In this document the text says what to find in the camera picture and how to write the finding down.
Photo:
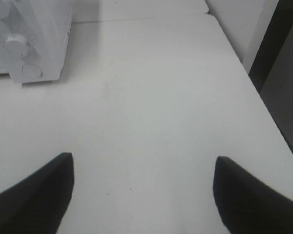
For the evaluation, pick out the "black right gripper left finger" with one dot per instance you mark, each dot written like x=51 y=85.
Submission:
x=37 y=204

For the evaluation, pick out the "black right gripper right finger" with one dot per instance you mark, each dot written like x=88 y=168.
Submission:
x=247 y=205

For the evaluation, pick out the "round white door button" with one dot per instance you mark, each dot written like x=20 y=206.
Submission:
x=32 y=70

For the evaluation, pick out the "lower white microwave knob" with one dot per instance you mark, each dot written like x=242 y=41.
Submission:
x=16 y=45

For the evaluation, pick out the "white microwave knob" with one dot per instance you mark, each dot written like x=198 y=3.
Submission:
x=16 y=45
x=5 y=8

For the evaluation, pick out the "white microwave oven body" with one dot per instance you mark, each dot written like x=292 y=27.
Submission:
x=46 y=25

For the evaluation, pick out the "upper white microwave knob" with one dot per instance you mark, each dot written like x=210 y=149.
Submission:
x=5 y=8

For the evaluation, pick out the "white table leg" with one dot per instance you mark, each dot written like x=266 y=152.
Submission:
x=261 y=26

